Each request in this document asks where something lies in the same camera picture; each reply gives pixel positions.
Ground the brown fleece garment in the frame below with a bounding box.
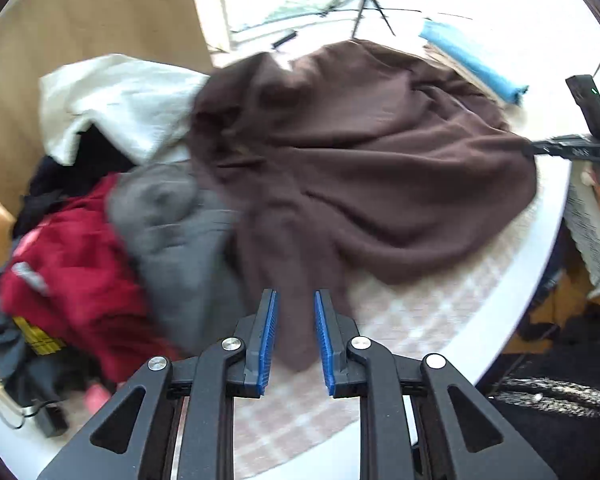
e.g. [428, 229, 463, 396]
[186, 40, 536, 370]

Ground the pink cloth piece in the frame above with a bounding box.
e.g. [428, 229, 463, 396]
[84, 382, 111, 415]

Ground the white lace table cover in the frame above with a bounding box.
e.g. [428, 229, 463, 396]
[564, 162, 600, 298]

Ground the folded beige cloth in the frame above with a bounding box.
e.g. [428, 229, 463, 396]
[424, 44, 507, 108]

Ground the folded blue cloth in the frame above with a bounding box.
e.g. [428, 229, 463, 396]
[419, 20, 529, 105]

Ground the plaid pink bed sheet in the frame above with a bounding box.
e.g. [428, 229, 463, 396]
[232, 24, 541, 480]

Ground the dark slate blue garment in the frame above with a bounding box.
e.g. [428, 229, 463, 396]
[0, 308, 90, 408]

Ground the red garment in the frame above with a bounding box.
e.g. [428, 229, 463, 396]
[0, 174, 178, 382]

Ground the grey garment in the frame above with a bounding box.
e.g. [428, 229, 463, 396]
[106, 162, 247, 356]

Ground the black garment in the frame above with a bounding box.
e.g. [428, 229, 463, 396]
[12, 126, 135, 240]

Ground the white cotton garment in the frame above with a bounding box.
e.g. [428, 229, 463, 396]
[38, 53, 208, 166]

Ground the light wooden board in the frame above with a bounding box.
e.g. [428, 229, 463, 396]
[0, 0, 212, 214]

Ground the black camera box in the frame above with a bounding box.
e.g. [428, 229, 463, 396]
[566, 75, 600, 140]

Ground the black cable with inline remote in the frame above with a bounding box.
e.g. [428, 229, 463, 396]
[270, 28, 298, 51]

